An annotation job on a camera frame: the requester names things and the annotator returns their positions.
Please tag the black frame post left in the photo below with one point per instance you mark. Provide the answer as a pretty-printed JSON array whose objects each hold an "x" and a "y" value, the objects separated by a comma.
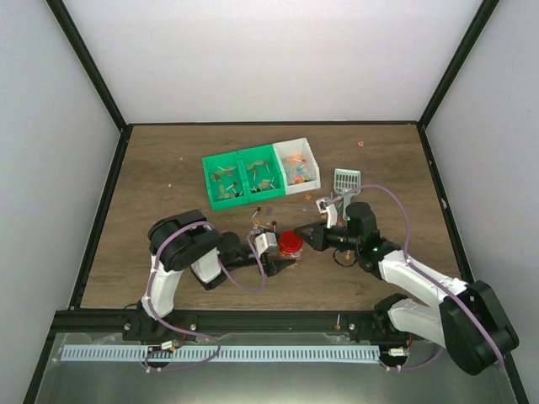
[{"x": 76, "y": 41}]

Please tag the black frame post right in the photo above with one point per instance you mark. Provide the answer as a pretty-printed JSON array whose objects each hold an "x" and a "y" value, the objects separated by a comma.
[{"x": 475, "y": 28}]

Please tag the light blue slotted cable duct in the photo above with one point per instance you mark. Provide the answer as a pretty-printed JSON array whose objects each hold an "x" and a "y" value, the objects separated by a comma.
[{"x": 226, "y": 354}]

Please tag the orange lollipop on rail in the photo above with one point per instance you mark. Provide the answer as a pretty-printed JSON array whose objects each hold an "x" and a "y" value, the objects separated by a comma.
[{"x": 337, "y": 326}]

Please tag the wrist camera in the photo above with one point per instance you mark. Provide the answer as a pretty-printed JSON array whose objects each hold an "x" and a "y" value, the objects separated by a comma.
[
  {"x": 265, "y": 243},
  {"x": 326, "y": 206}
]

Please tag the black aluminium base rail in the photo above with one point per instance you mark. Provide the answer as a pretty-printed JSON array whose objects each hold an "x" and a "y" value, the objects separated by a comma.
[{"x": 359, "y": 326}]

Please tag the light blue slotted scoop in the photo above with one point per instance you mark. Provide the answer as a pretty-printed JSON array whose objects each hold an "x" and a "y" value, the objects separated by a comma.
[{"x": 346, "y": 184}]

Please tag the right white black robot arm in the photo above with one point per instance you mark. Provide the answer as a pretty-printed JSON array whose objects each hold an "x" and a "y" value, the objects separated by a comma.
[{"x": 465, "y": 319}]

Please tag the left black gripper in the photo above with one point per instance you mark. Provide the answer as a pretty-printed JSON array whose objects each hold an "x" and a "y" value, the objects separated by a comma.
[{"x": 274, "y": 266}]

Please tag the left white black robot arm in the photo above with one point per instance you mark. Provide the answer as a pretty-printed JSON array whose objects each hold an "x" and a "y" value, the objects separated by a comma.
[{"x": 188, "y": 241}]

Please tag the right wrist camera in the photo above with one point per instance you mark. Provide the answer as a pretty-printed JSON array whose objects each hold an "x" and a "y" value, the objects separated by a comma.
[{"x": 326, "y": 206}]

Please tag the dark lollipop near bins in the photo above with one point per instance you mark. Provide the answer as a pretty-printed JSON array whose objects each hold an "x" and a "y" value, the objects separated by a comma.
[{"x": 256, "y": 212}]

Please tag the red round lid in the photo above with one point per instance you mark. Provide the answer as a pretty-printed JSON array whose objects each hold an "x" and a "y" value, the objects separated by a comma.
[{"x": 289, "y": 242}]

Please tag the clear plastic cup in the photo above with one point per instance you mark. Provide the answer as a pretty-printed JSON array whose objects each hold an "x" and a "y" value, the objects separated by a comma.
[{"x": 296, "y": 255}]

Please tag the green candy bin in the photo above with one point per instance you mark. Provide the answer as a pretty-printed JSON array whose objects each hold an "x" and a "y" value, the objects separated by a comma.
[
  {"x": 224, "y": 180},
  {"x": 262, "y": 174}
]

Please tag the black frame post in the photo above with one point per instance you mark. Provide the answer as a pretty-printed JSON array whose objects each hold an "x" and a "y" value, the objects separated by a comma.
[
  {"x": 475, "y": 28},
  {"x": 76, "y": 41}
]

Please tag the white candy bin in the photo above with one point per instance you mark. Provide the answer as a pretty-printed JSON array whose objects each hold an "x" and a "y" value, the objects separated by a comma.
[{"x": 298, "y": 165}]

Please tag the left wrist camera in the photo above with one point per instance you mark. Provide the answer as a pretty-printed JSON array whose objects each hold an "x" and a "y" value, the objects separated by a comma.
[{"x": 265, "y": 243}]

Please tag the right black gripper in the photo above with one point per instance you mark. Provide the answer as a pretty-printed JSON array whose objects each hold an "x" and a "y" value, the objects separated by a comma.
[{"x": 318, "y": 241}]

